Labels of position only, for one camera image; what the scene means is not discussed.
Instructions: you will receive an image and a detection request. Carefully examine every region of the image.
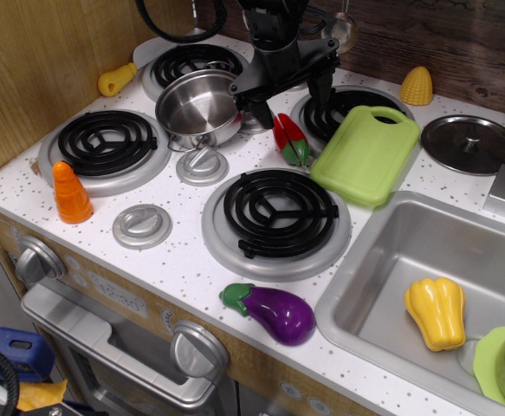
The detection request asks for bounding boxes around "black cable loop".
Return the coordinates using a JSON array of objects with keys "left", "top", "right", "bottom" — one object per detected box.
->
[{"left": 134, "top": 0, "right": 229, "bottom": 44}]

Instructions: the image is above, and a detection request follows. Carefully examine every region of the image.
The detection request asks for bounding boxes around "green plastic cutting board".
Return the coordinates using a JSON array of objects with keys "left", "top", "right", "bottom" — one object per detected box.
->
[{"left": 310, "top": 106, "right": 420, "bottom": 206}]

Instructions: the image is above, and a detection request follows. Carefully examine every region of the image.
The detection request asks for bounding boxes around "steel pot lid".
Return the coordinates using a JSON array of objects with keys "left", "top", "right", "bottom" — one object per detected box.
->
[{"left": 421, "top": 115, "right": 505, "bottom": 176}]

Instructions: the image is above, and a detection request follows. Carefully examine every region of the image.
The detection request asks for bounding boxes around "red toy chili pepper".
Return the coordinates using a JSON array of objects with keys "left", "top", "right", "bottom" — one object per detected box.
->
[{"left": 273, "top": 114, "right": 310, "bottom": 166}]

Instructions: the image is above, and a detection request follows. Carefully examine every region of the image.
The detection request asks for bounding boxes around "silver stovetop knob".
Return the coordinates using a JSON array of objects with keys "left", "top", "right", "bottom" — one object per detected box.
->
[
  {"left": 112, "top": 204, "right": 172, "bottom": 250},
  {"left": 176, "top": 147, "right": 229, "bottom": 187}
]

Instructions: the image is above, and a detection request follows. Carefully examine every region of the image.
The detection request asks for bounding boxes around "back right black burner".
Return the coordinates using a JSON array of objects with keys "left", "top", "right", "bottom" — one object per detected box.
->
[{"left": 290, "top": 86, "right": 414, "bottom": 157}]

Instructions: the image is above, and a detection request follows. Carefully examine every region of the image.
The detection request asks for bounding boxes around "blue clamp tool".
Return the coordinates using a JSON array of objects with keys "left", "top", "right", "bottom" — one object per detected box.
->
[{"left": 0, "top": 327, "right": 55, "bottom": 382}]

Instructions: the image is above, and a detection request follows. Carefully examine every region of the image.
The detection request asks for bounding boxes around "yellow toy bell pepper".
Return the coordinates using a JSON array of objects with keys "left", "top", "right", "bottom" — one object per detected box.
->
[{"left": 404, "top": 277, "right": 466, "bottom": 352}]

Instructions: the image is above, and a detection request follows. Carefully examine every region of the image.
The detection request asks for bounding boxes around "right silver oven knob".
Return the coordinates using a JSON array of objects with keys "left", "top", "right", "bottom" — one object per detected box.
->
[{"left": 170, "top": 320, "right": 230, "bottom": 384}]

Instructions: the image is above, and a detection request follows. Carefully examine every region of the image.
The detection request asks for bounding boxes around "left silver oven knob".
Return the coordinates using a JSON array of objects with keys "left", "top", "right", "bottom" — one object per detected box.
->
[{"left": 16, "top": 236, "right": 67, "bottom": 285}]

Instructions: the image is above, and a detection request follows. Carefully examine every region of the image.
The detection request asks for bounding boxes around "oven clock display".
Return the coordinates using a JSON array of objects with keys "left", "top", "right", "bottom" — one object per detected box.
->
[{"left": 87, "top": 271, "right": 148, "bottom": 318}]

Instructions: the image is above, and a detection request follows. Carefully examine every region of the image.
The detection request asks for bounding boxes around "silver stovetop knob upper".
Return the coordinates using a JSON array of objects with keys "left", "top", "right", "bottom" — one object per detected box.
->
[{"left": 176, "top": 147, "right": 229, "bottom": 187}]

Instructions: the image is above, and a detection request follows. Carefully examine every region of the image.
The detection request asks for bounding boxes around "silver stovetop knob lower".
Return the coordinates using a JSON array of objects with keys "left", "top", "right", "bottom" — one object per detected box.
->
[{"left": 112, "top": 204, "right": 172, "bottom": 250}]

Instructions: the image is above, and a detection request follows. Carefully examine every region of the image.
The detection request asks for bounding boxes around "silver toy sink basin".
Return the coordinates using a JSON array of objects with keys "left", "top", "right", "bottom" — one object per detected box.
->
[{"left": 315, "top": 192, "right": 505, "bottom": 415}]

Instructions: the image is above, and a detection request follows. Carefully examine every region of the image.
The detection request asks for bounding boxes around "black burner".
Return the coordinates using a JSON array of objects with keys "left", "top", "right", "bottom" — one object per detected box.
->
[
  {"left": 38, "top": 110, "right": 171, "bottom": 198},
  {"left": 290, "top": 86, "right": 414, "bottom": 157},
  {"left": 141, "top": 43, "right": 249, "bottom": 101},
  {"left": 201, "top": 169, "right": 352, "bottom": 283}
]

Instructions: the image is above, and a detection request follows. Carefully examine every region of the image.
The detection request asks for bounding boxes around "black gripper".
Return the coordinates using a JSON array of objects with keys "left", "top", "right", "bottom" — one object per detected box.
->
[{"left": 230, "top": 38, "right": 340, "bottom": 129}]

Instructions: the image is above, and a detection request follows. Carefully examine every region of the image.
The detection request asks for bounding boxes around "front right black burner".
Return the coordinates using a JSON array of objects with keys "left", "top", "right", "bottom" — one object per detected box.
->
[{"left": 201, "top": 169, "right": 352, "bottom": 283}]

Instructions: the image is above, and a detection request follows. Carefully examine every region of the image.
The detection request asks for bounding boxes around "silver oven knob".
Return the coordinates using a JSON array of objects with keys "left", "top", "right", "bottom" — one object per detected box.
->
[
  {"left": 170, "top": 320, "right": 230, "bottom": 384},
  {"left": 16, "top": 236, "right": 67, "bottom": 285}
]

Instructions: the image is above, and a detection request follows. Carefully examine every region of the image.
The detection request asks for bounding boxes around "silver oven door handle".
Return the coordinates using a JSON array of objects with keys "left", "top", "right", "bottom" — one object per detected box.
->
[{"left": 22, "top": 284, "right": 223, "bottom": 415}]

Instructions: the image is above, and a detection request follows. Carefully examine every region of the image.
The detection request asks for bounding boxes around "small steel pot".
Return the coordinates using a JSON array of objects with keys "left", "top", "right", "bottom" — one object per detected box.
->
[{"left": 155, "top": 68, "right": 243, "bottom": 152}]

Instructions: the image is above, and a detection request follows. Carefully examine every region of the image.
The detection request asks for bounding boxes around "hanging steel ladle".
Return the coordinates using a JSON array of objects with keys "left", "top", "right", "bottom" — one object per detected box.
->
[{"left": 321, "top": 1, "right": 359, "bottom": 55}]

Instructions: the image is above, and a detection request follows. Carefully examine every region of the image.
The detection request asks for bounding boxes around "green plastic plate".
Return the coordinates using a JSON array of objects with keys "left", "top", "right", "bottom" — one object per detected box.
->
[{"left": 473, "top": 326, "right": 505, "bottom": 406}]

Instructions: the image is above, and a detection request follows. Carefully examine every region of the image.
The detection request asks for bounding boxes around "back left black burner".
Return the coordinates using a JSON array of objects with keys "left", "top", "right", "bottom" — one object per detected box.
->
[{"left": 141, "top": 43, "right": 249, "bottom": 101}]

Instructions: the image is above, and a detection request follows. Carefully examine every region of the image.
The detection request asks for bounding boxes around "yellow toy corn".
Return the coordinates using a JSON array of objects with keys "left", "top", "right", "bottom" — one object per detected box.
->
[{"left": 398, "top": 66, "right": 433, "bottom": 106}]

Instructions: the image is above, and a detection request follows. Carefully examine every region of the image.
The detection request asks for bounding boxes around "purple toy eggplant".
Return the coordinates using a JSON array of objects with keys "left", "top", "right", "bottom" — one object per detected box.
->
[{"left": 219, "top": 283, "right": 316, "bottom": 346}]

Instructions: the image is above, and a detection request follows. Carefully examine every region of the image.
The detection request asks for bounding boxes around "front left black burner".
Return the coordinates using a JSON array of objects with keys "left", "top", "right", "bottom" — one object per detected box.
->
[{"left": 38, "top": 110, "right": 171, "bottom": 198}]

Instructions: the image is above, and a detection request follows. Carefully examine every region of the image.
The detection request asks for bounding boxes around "orange toy carrot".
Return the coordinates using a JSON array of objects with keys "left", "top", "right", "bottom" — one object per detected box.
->
[{"left": 52, "top": 161, "right": 94, "bottom": 224}]

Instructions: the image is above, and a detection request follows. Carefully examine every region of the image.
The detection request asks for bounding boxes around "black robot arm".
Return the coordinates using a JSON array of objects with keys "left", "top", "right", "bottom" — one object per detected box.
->
[{"left": 229, "top": 1, "right": 340, "bottom": 129}]

